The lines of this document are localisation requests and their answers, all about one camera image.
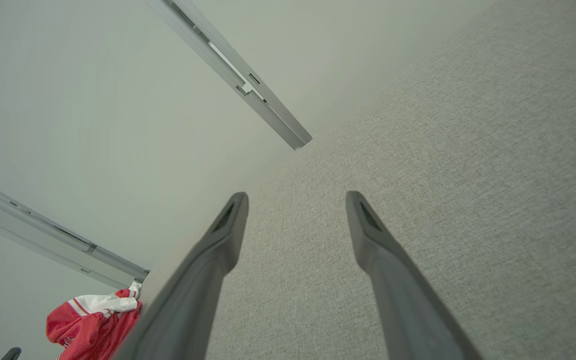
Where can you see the grey aluminium wall rail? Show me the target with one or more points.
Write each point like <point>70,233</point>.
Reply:
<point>43,235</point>

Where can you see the small dark rounded object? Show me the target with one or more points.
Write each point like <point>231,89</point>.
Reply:
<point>12,354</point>

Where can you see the grey aluminium wall post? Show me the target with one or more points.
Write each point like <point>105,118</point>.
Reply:
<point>223,62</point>

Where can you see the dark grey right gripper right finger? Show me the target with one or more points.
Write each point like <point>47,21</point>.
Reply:
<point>398,290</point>

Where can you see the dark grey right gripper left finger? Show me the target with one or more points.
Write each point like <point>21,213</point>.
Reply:
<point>193,290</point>

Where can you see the grey fabric sofa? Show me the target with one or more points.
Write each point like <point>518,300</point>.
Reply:
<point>468,200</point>

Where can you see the red white basketball jersey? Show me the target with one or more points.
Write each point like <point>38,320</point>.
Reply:
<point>93,330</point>

